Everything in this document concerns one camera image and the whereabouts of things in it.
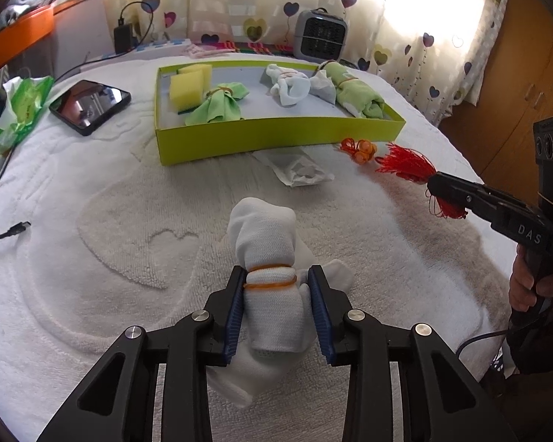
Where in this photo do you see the white textured bed blanket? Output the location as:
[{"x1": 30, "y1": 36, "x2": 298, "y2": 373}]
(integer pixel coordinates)
[{"x1": 0, "y1": 50, "x2": 503, "y2": 442}]

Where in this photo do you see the wooden wardrobe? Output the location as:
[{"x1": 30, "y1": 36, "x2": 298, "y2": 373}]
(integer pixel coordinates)
[{"x1": 435, "y1": 0, "x2": 553, "y2": 185}]

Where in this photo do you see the orange box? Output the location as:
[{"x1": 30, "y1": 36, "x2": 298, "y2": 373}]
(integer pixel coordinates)
[{"x1": 0, "y1": 4, "x2": 56, "y2": 79}]

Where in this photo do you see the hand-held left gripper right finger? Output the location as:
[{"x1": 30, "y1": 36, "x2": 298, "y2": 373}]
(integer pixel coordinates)
[{"x1": 306, "y1": 264, "x2": 519, "y2": 442}]

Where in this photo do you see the person's right hand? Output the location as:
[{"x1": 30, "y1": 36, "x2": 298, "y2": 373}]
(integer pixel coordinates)
[{"x1": 508, "y1": 243, "x2": 553, "y2": 314}]

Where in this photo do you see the lime green box tray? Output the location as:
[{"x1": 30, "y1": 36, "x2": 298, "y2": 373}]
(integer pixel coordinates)
[{"x1": 154, "y1": 57, "x2": 406, "y2": 166}]

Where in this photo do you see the black usb cable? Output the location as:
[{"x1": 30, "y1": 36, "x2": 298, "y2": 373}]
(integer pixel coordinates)
[{"x1": 0, "y1": 145, "x2": 32, "y2": 241}]

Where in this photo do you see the red string bundle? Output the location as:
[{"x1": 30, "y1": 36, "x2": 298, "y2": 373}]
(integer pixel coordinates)
[{"x1": 375, "y1": 143, "x2": 468, "y2": 221}]

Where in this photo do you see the black charger cable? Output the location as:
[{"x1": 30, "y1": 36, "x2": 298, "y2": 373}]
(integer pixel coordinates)
[{"x1": 117, "y1": 1, "x2": 156, "y2": 38}]

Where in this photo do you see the small knotted white sock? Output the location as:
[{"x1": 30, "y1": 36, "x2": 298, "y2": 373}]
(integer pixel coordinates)
[{"x1": 262, "y1": 64, "x2": 312, "y2": 106}]

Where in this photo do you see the rolled green towel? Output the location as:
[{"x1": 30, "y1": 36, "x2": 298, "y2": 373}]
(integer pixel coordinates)
[{"x1": 320, "y1": 61, "x2": 387, "y2": 120}]

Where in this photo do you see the black smartphone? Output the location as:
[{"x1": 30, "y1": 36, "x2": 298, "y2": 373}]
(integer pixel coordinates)
[{"x1": 49, "y1": 80, "x2": 132, "y2": 137}]

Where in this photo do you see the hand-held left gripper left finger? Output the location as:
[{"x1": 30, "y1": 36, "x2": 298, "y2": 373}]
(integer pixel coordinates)
[{"x1": 36, "y1": 264, "x2": 248, "y2": 442}]

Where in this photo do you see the green white plastic bag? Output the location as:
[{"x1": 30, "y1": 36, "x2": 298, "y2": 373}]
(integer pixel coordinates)
[{"x1": 0, "y1": 76, "x2": 55, "y2": 154}]

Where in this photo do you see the grey fan heater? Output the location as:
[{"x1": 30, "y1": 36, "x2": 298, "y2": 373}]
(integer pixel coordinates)
[{"x1": 294, "y1": 8, "x2": 348, "y2": 60}]

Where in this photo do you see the black charger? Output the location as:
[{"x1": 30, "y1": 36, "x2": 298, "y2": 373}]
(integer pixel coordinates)
[{"x1": 114, "y1": 19, "x2": 135, "y2": 52}]

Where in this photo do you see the green cloth bundle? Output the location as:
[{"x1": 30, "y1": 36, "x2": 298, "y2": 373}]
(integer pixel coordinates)
[{"x1": 184, "y1": 82, "x2": 250, "y2": 126}]

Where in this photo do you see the heart print curtain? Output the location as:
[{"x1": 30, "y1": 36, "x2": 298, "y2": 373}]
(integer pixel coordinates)
[{"x1": 104, "y1": 0, "x2": 512, "y2": 125}]

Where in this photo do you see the large white sock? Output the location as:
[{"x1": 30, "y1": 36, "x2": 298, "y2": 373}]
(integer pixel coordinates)
[{"x1": 206, "y1": 197, "x2": 355, "y2": 408}]

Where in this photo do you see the plaid blanket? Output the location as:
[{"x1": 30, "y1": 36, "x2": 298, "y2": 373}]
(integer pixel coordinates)
[{"x1": 212, "y1": 41, "x2": 300, "y2": 58}]

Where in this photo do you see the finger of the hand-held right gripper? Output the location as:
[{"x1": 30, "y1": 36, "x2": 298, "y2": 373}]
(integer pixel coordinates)
[{"x1": 426, "y1": 171, "x2": 526, "y2": 222}]

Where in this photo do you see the clear plastic bag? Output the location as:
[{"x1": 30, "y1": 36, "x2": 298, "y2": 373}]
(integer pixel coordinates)
[{"x1": 253, "y1": 148, "x2": 336, "y2": 189}]

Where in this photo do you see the white sachet pouch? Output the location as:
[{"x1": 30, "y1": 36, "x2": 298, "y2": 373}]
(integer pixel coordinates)
[{"x1": 310, "y1": 71, "x2": 338, "y2": 106}]

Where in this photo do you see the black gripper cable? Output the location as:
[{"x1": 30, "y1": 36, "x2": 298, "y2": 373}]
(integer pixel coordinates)
[{"x1": 455, "y1": 329, "x2": 512, "y2": 360}]

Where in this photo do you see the white blue power strip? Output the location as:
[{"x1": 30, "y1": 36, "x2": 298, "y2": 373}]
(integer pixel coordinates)
[{"x1": 133, "y1": 39, "x2": 189, "y2": 56}]

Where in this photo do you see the yellow sponge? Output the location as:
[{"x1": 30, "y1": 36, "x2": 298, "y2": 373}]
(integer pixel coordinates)
[
  {"x1": 170, "y1": 73, "x2": 206, "y2": 112},
  {"x1": 177, "y1": 64, "x2": 213, "y2": 97}
]

